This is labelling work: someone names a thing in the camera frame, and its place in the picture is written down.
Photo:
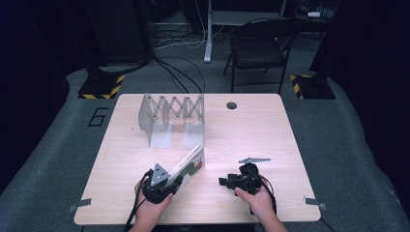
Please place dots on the black cabinet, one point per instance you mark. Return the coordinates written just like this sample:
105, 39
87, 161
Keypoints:
119, 29

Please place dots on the white desk leg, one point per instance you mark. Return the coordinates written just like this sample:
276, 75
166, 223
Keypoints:
208, 38

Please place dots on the black folding chair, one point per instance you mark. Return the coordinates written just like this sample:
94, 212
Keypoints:
257, 51

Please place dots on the person's left hand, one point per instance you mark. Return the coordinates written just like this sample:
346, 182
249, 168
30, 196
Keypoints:
150, 211

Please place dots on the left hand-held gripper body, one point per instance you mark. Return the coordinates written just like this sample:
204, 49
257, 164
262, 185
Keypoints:
158, 187

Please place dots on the person's right hand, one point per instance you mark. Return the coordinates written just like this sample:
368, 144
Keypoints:
259, 201

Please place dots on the small white device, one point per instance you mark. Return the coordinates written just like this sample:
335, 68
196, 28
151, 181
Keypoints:
314, 14

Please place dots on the black striped stand base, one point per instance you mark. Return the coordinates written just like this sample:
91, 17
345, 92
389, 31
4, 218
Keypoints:
312, 87
100, 85

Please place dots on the grey desk top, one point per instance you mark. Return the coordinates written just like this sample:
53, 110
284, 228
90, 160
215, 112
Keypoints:
245, 17

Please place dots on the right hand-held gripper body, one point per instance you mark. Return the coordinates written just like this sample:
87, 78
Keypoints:
249, 179

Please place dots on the grey expandable metal book rack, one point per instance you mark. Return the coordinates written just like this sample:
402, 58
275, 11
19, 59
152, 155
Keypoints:
174, 119

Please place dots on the white caterpillar picture book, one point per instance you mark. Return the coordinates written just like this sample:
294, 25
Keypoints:
188, 166

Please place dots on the grey table edge bracket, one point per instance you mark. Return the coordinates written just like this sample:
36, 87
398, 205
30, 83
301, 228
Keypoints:
315, 203
79, 204

